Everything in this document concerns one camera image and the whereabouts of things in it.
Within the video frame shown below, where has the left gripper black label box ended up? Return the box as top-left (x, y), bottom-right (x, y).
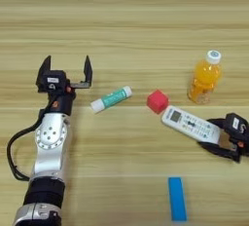
top-left (37, 69), bottom-right (68, 94)

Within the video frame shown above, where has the green white glue stick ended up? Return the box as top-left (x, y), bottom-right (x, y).
top-left (89, 85), bottom-right (133, 114)

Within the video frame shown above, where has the white remote control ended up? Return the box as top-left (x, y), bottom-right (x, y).
top-left (160, 104), bottom-right (223, 146)

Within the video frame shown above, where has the orange juice bottle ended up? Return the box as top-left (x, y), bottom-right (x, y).
top-left (187, 50), bottom-right (223, 105)

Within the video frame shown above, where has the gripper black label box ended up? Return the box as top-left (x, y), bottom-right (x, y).
top-left (37, 69), bottom-right (68, 94)
top-left (223, 112), bottom-right (249, 137)

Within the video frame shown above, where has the blue rectangular block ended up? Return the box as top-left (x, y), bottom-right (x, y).
top-left (167, 176), bottom-right (188, 222)

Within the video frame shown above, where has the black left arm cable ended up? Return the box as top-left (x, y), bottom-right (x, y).
top-left (6, 106), bottom-right (46, 182)

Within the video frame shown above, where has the red cube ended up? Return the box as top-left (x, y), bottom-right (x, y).
top-left (146, 89), bottom-right (170, 115)

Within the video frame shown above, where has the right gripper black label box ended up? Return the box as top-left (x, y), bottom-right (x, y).
top-left (223, 112), bottom-right (249, 137)

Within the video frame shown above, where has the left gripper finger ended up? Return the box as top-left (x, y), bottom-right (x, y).
top-left (35, 55), bottom-right (53, 87)
top-left (70, 55), bottom-right (93, 90)

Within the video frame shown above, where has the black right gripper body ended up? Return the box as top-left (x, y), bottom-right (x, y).
top-left (236, 129), bottom-right (249, 157)

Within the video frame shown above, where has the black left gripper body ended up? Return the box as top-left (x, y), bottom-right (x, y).
top-left (48, 87), bottom-right (77, 117)

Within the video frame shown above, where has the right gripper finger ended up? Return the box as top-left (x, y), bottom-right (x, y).
top-left (197, 141), bottom-right (243, 164)
top-left (206, 117), bottom-right (229, 130)

